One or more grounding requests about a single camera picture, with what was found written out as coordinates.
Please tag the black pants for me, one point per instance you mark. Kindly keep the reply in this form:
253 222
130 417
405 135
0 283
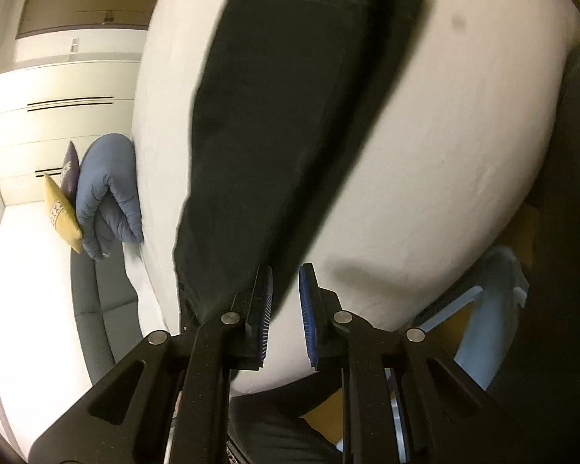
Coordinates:
280 130

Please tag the yellow cushion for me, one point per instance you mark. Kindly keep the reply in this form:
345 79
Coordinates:
63 217

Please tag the dark cloth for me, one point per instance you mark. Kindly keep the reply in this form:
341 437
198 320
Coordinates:
560 251

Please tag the white wall switch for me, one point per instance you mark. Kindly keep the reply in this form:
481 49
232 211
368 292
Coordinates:
74 44

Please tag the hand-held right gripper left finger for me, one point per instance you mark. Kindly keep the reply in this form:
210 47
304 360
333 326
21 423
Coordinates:
266 310

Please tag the purple cushion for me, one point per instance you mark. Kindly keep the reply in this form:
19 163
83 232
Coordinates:
71 169

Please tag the white wardrobe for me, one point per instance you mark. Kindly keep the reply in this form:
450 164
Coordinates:
53 130

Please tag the folded blue duvet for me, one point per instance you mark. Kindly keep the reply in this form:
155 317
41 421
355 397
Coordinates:
106 188

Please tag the white furniture piece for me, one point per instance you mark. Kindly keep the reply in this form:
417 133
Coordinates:
498 275

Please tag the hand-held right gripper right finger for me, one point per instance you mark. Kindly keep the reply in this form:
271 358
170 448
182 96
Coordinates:
307 314

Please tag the white bed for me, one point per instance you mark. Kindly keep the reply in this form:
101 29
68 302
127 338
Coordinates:
440 154

